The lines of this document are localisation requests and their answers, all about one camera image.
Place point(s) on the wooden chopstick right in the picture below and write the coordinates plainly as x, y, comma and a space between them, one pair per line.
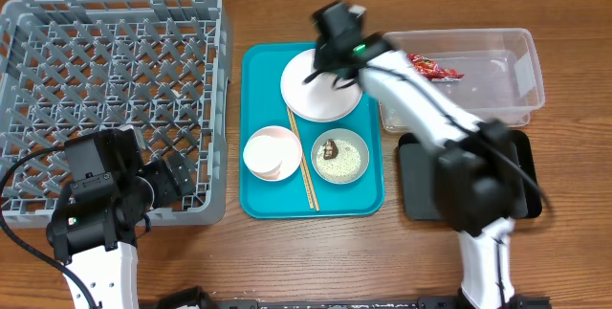
306, 165

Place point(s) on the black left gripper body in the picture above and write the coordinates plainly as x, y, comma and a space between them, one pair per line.
168, 178

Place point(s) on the teal serving tray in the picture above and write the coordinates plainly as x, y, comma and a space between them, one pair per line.
307, 150

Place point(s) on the brown food scrap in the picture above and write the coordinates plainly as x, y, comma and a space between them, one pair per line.
330, 150

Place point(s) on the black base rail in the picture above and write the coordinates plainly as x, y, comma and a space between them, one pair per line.
196, 297

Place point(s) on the white rice grains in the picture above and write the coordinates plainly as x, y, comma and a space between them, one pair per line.
342, 169

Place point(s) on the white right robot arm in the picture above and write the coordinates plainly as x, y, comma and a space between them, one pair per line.
475, 181

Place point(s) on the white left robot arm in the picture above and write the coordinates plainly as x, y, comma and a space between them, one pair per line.
97, 243

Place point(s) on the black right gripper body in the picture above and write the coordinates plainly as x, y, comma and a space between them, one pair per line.
323, 55

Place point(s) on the grey dishwasher rack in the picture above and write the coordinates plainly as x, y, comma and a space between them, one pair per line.
73, 67

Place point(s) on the pink white small plate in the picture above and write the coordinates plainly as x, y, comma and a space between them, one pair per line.
290, 150

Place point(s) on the grey bowl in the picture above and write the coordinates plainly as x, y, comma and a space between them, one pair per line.
347, 135

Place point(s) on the wooden chopstick left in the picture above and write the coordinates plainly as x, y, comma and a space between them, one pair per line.
301, 165

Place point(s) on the black plastic tray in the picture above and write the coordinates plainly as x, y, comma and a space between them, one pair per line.
416, 179

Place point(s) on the large white plate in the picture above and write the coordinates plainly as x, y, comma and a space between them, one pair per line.
317, 100

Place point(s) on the white paper cup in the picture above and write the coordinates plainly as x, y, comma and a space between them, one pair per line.
262, 157

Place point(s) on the red snack wrapper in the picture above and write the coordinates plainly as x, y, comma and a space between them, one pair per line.
432, 71

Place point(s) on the wooden chopstick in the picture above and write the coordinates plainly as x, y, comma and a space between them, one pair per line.
301, 165
306, 165

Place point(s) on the clear plastic container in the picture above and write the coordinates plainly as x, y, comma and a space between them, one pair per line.
501, 72

